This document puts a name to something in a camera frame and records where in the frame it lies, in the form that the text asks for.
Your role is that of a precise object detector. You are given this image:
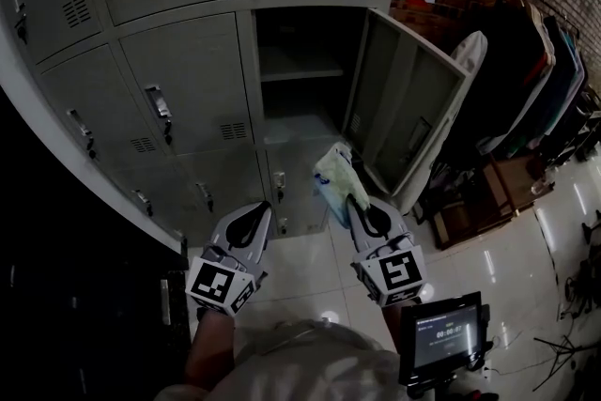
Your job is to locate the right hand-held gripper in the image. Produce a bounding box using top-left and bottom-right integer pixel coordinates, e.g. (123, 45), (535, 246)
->
(346, 195), (428, 309)

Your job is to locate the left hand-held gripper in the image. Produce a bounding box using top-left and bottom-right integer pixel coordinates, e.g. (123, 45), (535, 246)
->
(184, 200), (274, 316)

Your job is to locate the white green plastic bag item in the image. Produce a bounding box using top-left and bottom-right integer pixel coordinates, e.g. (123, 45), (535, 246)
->
(313, 142), (373, 223)

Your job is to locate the grey metal locker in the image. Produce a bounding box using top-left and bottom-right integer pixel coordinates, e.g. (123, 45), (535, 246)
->
(0, 0), (470, 255)

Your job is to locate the person's right forearm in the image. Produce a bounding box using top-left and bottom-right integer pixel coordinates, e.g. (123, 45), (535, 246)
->
(380, 302), (406, 356)

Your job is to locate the person's left forearm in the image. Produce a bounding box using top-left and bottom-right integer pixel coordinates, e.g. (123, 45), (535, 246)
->
(183, 307), (237, 392)

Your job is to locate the grey locker door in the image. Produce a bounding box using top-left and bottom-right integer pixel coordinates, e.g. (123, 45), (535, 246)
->
(341, 8), (470, 198)

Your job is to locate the black monitor screen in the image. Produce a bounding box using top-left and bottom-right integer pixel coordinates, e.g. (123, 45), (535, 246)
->
(397, 290), (495, 393)

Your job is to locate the brown cardboard box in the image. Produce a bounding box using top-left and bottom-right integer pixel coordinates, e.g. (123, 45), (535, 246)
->
(482, 153), (548, 218)

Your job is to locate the person's white shirt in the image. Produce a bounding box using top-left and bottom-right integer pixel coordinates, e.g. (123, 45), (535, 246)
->
(153, 317), (410, 401)

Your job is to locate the black cabinet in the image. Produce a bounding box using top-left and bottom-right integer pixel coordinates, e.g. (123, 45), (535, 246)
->
(0, 84), (190, 401)

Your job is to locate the white ironing board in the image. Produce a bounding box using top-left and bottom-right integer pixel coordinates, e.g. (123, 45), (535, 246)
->
(394, 29), (489, 212)

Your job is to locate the hanging clothes row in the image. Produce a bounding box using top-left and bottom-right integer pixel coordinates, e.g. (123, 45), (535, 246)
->
(462, 0), (593, 159)

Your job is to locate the black tripod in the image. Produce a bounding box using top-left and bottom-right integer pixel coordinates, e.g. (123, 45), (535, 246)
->
(532, 332), (595, 393)

